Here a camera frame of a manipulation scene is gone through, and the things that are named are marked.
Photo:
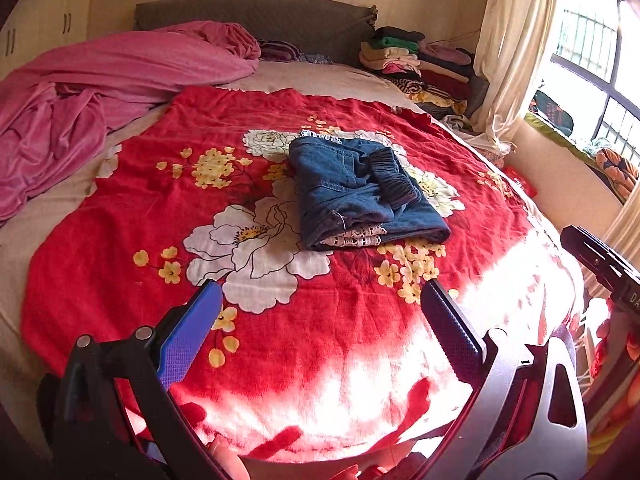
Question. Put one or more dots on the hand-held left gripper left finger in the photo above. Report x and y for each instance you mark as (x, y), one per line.
(190, 332)

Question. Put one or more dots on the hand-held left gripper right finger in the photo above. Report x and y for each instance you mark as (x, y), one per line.
(455, 332)

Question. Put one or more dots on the blue denim pants with lace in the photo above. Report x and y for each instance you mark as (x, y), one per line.
(350, 185)

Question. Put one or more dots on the person's right hand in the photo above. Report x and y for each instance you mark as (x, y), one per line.
(604, 330)

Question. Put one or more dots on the orange patterned cushion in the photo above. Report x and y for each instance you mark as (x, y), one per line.
(617, 170)

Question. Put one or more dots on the red plastic bag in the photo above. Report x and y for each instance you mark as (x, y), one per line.
(520, 182)

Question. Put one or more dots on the red floral blanket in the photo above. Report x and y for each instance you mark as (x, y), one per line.
(140, 195)

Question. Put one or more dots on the window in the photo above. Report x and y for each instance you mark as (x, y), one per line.
(595, 60)

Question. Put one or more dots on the cream curtain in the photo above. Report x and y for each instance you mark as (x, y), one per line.
(515, 45)

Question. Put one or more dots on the pink blanket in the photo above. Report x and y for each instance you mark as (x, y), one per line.
(100, 85)

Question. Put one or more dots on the pile of folded clothes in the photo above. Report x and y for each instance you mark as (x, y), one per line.
(425, 70)

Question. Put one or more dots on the bed with white sheet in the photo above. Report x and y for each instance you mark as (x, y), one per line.
(310, 77)

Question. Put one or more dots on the striped pillow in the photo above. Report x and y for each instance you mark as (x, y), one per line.
(280, 51)

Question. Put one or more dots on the blue floral cloth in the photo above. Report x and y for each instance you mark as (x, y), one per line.
(317, 58)

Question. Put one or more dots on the grey padded headboard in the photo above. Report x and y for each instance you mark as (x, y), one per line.
(275, 20)

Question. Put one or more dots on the cream wardrobe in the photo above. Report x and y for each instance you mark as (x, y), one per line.
(45, 15)

